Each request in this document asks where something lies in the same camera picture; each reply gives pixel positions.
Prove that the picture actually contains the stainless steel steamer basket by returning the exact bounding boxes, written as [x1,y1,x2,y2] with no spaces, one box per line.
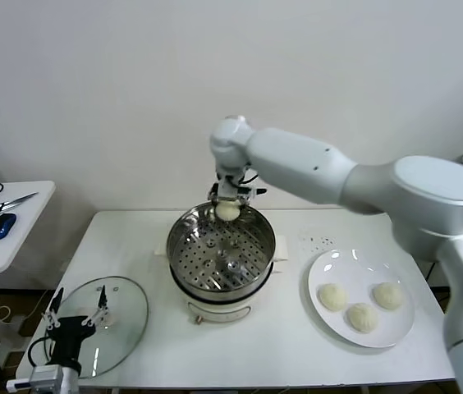
[155,200,290,303]

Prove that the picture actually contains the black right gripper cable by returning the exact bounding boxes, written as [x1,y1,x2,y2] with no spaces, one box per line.
[241,172,268,196]

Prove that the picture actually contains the white round plate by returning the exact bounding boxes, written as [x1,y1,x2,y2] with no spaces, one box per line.
[307,248,416,349]

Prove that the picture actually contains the blue black computer mouse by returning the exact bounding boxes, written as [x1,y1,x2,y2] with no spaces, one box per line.
[0,213,17,241]

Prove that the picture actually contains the black handled scissors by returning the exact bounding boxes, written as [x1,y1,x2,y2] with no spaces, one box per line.
[0,181,39,217]

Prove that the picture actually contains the round glass pot lid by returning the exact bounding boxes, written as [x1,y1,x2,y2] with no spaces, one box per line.
[44,276,149,368]

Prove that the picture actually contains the white steamed baozi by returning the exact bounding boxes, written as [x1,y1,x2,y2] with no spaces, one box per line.
[213,199,241,222]
[346,302,380,334]
[373,282,405,312]
[317,282,349,312]

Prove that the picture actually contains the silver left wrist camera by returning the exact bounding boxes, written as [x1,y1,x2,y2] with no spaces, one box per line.
[6,366,64,391]

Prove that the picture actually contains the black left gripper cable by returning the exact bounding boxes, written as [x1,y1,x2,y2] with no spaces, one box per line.
[26,332,57,370]

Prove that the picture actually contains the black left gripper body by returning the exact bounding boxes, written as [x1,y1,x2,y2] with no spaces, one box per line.
[52,315,96,370]

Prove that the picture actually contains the white electric cooker base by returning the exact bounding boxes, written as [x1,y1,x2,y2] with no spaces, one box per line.
[169,258,286,326]

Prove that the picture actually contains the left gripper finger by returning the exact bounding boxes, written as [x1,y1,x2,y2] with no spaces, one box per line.
[83,285,112,328]
[42,286,65,329]

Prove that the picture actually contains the white side table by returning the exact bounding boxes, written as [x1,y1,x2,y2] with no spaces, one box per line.
[0,180,57,354]

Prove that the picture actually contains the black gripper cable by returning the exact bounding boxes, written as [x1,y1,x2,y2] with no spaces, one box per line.
[241,172,268,196]
[26,332,57,370]

